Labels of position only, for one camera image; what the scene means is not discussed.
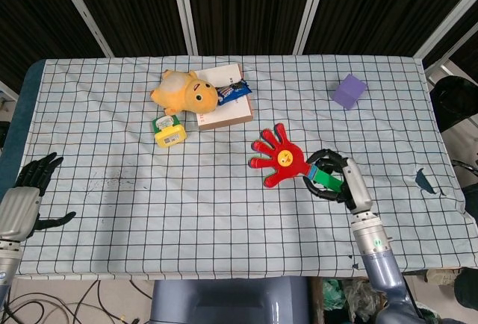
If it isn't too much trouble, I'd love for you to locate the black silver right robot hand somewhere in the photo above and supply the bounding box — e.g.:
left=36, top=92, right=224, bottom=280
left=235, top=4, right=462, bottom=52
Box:
left=302, top=148, right=373, bottom=214

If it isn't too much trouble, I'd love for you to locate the yellow plastic box with label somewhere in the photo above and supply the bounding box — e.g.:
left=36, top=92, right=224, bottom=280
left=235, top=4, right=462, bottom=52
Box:
left=152, top=114, right=187, bottom=149

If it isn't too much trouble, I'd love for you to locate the black chair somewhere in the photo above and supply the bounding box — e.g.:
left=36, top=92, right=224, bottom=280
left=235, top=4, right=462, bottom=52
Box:
left=429, top=75, right=478, bottom=134

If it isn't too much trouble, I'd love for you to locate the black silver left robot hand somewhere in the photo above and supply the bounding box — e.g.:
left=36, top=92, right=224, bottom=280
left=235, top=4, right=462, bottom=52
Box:
left=0, top=152, right=77, bottom=243

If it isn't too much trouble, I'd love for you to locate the blue snack packet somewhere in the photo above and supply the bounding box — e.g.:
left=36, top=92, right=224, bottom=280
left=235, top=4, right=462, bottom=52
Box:
left=215, top=79, right=250, bottom=107

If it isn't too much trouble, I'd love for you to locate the purple foam cube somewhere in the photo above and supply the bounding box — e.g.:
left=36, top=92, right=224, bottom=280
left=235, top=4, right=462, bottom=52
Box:
left=332, top=73, right=367, bottom=110

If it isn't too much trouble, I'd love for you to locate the green plastic bag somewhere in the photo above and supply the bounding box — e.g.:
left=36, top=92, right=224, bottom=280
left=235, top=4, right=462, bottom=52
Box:
left=323, top=278, right=347, bottom=312

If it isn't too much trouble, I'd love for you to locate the white metal frame post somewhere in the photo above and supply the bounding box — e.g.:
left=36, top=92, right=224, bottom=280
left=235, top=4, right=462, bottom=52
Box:
left=172, top=0, right=199, bottom=56
left=412, top=0, right=478, bottom=60
left=50, top=0, right=114, bottom=57
left=293, top=0, right=326, bottom=55

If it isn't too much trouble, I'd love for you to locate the yellow plush duck toy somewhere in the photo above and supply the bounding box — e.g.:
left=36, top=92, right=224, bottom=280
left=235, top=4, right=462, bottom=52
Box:
left=150, top=69, right=219, bottom=115

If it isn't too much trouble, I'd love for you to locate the white flat cardboard box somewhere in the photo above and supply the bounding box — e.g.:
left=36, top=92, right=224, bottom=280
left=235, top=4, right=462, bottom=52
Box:
left=193, top=63, right=255, bottom=131

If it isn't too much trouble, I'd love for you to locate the red hand clapper green handle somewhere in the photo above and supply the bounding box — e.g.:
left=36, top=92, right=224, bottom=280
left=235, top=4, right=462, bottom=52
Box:
left=247, top=122, right=344, bottom=193

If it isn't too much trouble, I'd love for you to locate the blue-grey robot torso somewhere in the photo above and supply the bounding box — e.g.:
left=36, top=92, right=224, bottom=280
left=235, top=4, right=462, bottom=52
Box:
left=150, top=275, right=311, bottom=324

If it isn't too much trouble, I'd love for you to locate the black floor cable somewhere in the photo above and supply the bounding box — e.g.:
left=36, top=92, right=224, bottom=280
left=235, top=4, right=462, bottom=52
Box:
left=70, top=278, right=151, bottom=324
left=0, top=292, right=52, bottom=324

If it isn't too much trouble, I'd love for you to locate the white black checkered tablecloth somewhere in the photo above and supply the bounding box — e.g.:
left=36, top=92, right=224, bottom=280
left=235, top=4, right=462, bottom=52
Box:
left=16, top=54, right=478, bottom=280

